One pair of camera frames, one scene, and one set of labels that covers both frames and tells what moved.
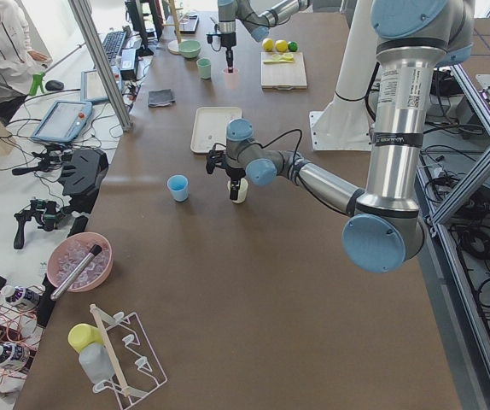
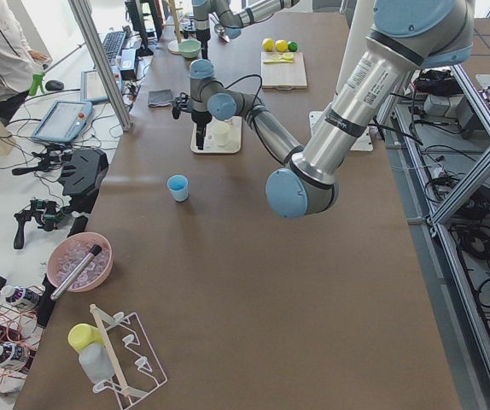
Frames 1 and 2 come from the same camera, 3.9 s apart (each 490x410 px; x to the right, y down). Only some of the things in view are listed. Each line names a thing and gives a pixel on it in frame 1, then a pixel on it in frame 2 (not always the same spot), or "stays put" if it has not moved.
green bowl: [189, 49] stays put
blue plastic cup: [178, 185] stays put
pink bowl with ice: [69, 251] stays put
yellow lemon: [281, 45] stays put
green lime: [293, 46] stays put
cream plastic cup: [242, 190] → [221, 129]
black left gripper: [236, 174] → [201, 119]
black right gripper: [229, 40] → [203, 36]
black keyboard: [112, 43] stays put
